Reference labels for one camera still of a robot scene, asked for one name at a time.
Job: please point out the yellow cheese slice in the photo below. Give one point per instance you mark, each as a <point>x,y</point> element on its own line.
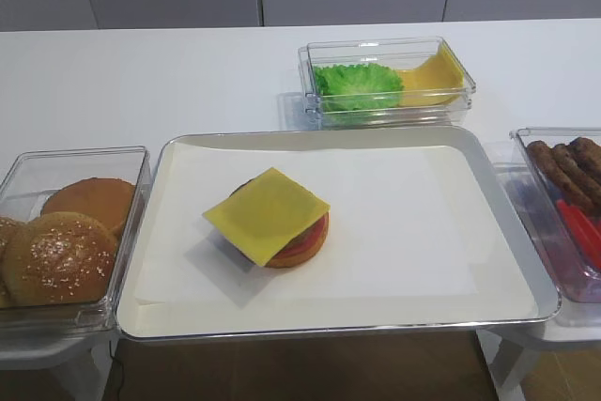
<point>261,218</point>

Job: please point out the sesame bun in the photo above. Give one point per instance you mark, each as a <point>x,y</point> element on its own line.
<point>57,258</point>
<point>8,228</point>

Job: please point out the green lettuce leaf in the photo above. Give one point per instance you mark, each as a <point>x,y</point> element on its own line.
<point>358,87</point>

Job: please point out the clear lettuce cheese container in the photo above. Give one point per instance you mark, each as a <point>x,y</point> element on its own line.
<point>408,53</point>

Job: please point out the dark patty on burger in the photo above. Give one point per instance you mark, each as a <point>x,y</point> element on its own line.
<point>242,186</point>

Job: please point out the red tomato slice on burger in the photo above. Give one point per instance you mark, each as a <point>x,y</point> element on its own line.
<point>314,234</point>

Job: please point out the bottom burger bun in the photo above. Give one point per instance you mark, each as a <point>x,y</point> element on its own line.
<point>292,261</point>

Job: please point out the white parchment paper sheet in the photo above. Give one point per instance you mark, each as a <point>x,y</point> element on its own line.
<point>412,240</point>

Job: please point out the yellow cheese slices in container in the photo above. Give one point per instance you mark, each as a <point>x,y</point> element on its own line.
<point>434,82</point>

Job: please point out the plain bun bottom in container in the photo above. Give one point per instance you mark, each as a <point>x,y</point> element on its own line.
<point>107,200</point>

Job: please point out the clear bun container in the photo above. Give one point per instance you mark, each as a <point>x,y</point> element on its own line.
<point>30,181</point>

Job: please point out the white metal serving tray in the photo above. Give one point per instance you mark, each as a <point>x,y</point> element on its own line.
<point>156,324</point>

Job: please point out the clear patty tomato container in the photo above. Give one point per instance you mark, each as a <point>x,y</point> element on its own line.
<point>534,197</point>

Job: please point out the brown meat patty left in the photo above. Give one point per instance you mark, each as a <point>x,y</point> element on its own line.
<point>541,155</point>

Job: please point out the brown meat patty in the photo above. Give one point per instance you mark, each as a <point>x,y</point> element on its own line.
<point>541,155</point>
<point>583,180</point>
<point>586,152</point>

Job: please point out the brown meat patty right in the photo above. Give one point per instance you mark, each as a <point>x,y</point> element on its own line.
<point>586,152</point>

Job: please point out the brown meat patty middle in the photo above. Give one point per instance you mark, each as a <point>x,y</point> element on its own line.
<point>583,180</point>

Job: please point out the red tomato slices in container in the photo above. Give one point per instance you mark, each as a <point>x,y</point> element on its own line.
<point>583,231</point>

